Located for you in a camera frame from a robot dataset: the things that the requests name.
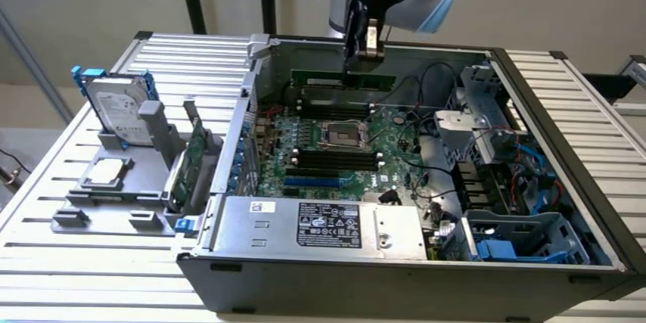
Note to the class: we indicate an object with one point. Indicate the open black PC case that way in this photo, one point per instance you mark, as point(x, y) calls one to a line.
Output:
point(383, 285)

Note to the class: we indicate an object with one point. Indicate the silver metal drive cage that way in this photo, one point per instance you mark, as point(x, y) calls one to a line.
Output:
point(479, 111)

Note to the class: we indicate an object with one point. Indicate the silver CPU chip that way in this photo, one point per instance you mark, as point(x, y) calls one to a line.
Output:
point(105, 171)

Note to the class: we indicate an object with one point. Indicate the green RAM stick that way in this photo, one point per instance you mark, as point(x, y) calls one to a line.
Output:
point(373, 81)

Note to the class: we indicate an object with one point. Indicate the silver power supply unit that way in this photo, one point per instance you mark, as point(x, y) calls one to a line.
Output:
point(281, 232)

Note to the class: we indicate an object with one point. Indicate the black expansion slot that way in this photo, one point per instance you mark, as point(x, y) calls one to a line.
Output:
point(308, 191)

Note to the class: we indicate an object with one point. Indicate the black RAM slot bank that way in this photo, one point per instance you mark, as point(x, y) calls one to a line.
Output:
point(332, 105)
point(333, 158)

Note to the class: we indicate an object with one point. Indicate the silver CPU socket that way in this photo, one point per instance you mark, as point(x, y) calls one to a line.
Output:
point(341, 134)

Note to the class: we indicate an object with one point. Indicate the grey metal frame post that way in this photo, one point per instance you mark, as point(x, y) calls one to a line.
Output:
point(29, 66)

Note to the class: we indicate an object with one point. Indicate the grey parts rack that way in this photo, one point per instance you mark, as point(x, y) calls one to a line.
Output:
point(145, 183)

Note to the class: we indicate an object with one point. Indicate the blue plastic clip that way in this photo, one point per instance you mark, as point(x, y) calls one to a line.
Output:
point(184, 224)

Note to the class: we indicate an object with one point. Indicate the aluminium profile beam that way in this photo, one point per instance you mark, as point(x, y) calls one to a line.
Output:
point(632, 73)

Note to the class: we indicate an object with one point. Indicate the blue expansion slot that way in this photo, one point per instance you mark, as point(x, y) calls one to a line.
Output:
point(311, 181)

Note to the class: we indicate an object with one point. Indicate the grey-blue disk bay cage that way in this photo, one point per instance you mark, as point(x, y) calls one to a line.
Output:
point(550, 232)

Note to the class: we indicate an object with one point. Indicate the green graphics card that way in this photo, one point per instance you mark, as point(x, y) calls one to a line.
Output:
point(188, 171)

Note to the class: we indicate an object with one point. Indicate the green motherboard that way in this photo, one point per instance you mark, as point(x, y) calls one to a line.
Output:
point(388, 149)

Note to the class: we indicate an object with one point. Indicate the silver hard disk blue carrier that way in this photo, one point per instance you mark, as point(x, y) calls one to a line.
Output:
point(116, 107)

